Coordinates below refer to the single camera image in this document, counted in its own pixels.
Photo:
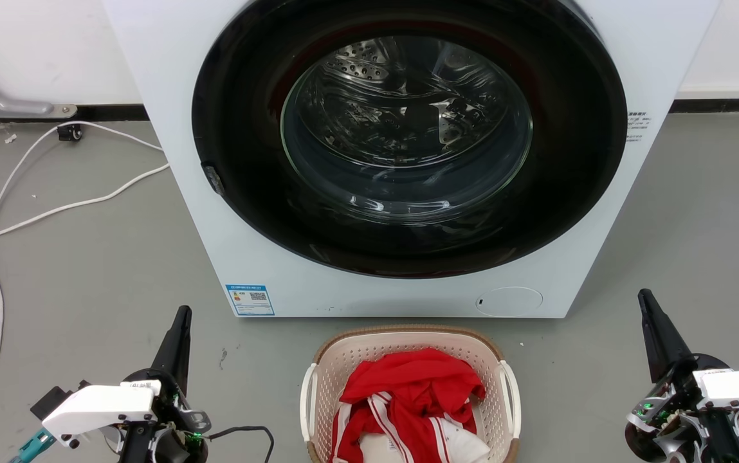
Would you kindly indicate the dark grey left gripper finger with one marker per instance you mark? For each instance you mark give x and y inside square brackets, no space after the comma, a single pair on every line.
[174,350]

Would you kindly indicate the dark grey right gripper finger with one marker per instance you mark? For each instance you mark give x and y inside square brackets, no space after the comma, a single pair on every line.
[662,337]

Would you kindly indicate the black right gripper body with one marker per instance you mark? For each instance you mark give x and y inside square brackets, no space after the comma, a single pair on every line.
[665,415]

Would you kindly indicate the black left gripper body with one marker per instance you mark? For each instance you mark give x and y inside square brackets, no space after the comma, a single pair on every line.
[176,411]

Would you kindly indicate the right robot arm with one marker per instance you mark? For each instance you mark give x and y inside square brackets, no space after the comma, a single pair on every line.
[723,440]

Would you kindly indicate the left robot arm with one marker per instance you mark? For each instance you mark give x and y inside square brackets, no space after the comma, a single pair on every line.
[137,447]

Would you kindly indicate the beige plastic laundry basket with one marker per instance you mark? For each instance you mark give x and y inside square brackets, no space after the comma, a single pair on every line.
[355,351]

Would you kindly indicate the blue energy label sticker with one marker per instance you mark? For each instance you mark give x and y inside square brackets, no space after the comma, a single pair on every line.
[250,300]

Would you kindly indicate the teal connector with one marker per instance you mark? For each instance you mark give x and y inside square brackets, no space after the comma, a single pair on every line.
[33,445]

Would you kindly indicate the round white filter cover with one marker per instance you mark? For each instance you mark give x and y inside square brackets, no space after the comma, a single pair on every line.
[509,301]

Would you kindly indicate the small printed text sticker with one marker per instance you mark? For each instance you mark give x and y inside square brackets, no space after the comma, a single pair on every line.
[637,126]

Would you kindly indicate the black round washer door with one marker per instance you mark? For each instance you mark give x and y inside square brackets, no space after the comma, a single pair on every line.
[240,128]

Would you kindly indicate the white front-load washing machine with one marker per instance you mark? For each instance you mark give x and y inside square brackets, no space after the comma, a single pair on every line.
[401,297]

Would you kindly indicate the red garment with white stripes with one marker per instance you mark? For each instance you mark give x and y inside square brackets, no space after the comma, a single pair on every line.
[411,384]

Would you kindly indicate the small black floor plug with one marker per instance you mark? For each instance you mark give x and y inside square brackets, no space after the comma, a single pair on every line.
[70,132]

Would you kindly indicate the steel washer drum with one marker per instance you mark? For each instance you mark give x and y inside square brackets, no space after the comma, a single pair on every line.
[369,71]

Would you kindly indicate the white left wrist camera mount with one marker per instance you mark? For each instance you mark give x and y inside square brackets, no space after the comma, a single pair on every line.
[102,406]

